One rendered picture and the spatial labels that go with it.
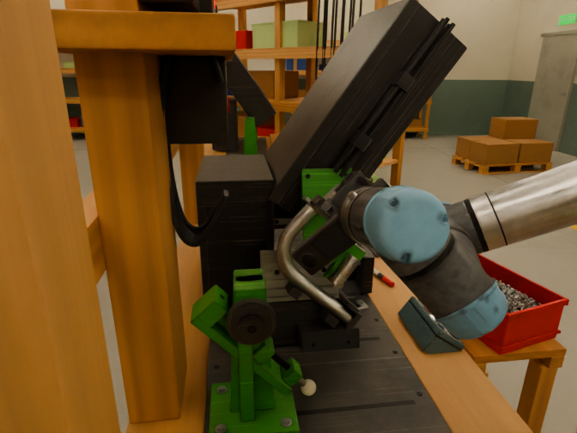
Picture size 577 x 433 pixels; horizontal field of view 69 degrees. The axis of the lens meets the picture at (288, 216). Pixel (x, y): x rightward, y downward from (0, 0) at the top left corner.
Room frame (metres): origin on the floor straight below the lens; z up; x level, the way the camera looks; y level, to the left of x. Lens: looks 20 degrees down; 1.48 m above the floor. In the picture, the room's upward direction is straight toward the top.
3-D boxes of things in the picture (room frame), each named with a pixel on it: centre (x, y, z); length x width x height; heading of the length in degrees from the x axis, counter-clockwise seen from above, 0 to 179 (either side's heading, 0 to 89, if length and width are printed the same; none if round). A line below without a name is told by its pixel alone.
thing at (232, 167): (1.07, 0.14, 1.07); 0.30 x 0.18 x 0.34; 8
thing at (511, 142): (6.59, -3.37, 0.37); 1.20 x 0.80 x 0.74; 102
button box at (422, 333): (0.83, -0.33, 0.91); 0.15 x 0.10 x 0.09; 8
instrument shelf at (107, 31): (0.95, 0.25, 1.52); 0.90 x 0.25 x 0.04; 8
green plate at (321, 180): (0.92, -0.08, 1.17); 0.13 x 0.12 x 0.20; 8
